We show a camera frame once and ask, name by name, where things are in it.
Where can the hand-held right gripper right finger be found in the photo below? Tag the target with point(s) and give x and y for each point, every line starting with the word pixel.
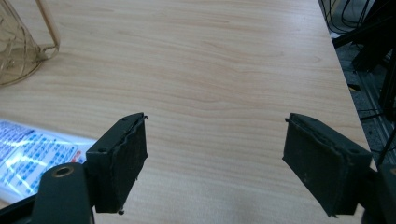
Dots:
pixel 323 161

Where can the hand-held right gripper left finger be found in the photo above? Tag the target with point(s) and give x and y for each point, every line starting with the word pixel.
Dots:
pixel 118 161

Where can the transparent amber plastic cup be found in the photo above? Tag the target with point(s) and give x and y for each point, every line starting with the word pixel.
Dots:
pixel 18 56

